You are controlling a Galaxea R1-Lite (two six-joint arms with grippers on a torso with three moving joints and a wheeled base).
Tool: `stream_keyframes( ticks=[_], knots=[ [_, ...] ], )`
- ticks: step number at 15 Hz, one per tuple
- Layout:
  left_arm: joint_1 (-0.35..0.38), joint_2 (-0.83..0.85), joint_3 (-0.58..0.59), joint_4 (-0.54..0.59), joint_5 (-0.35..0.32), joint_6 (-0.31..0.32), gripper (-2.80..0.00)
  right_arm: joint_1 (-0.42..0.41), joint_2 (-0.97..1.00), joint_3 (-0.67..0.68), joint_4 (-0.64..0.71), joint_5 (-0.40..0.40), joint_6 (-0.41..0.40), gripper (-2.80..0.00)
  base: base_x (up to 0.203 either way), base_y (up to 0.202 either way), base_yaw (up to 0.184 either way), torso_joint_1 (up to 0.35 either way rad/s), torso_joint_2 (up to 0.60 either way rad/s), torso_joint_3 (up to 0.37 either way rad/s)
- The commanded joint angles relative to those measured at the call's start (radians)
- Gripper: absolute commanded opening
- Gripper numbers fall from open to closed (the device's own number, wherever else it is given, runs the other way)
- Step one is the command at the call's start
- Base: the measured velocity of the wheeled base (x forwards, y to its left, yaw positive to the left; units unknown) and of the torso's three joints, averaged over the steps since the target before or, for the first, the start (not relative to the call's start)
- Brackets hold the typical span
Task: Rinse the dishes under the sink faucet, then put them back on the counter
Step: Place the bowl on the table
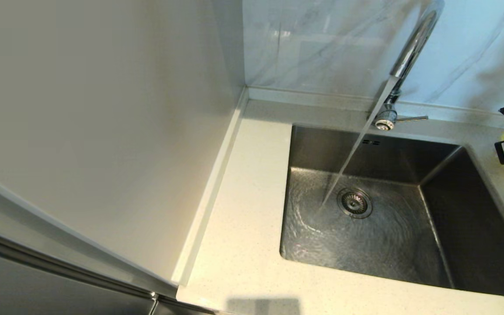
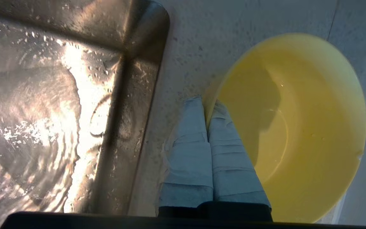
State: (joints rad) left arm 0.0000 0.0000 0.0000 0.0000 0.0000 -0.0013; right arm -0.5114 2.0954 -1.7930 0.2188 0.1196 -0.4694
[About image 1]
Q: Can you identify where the stainless steel sink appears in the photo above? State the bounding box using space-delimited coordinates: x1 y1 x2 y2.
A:
280 122 504 298

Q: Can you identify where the chrome gooseneck faucet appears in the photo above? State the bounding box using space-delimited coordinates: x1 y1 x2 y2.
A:
368 0 446 132

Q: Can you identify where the round metal drain strainer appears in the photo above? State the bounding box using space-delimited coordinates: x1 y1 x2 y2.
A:
337 187 373 219

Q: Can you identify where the tall cabinet side panel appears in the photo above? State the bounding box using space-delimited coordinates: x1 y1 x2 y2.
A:
0 0 246 298

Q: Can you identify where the chrome cabinet edge trim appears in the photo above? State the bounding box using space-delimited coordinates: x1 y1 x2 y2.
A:
0 225 158 302

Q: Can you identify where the tall cabinet steel front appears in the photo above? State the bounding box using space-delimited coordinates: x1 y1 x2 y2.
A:
0 236 215 315

